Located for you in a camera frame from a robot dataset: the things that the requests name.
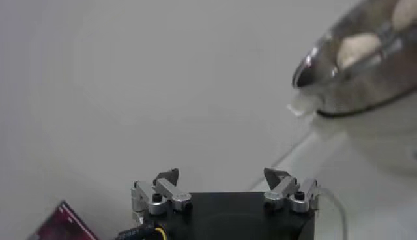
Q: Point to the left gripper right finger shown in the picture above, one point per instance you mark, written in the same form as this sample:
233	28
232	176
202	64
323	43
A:
286	192

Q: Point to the perforated steel steamer basket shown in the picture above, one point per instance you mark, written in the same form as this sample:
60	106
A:
374	91

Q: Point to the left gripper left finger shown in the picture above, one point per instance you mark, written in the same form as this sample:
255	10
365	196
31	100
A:
163	195

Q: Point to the white electric cooking pot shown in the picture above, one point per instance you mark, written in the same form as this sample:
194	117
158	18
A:
391	137

